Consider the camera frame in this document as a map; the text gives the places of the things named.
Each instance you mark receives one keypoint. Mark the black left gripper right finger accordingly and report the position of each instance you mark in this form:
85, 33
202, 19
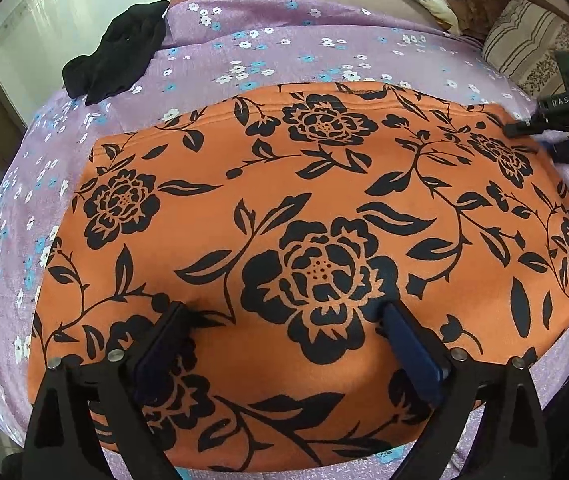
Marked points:
511, 441

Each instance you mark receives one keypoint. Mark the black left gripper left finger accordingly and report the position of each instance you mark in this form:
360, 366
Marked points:
61, 441

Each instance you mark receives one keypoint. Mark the orange black floral garment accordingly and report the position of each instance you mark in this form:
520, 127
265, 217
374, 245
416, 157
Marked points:
285, 219

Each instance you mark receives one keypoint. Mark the beige striped pillow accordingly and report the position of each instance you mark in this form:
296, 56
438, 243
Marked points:
521, 45

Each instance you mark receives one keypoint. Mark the black cloth bundle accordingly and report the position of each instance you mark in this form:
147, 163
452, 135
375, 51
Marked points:
122, 57

